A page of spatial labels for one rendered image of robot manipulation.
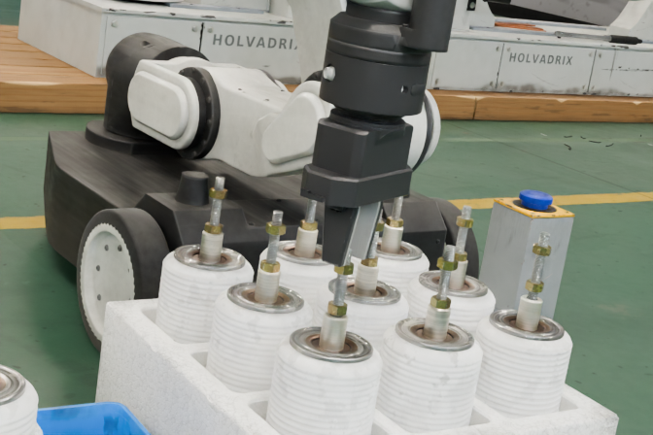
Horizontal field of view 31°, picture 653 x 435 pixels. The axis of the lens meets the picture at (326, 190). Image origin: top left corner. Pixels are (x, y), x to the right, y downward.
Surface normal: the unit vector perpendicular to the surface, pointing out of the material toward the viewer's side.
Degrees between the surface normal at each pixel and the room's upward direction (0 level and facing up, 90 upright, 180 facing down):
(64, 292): 0
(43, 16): 90
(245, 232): 46
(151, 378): 90
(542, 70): 90
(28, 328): 0
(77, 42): 90
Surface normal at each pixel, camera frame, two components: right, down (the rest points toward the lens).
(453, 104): 0.57, 0.29
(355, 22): -0.29, -0.60
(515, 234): -0.83, 0.01
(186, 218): 0.51, -0.48
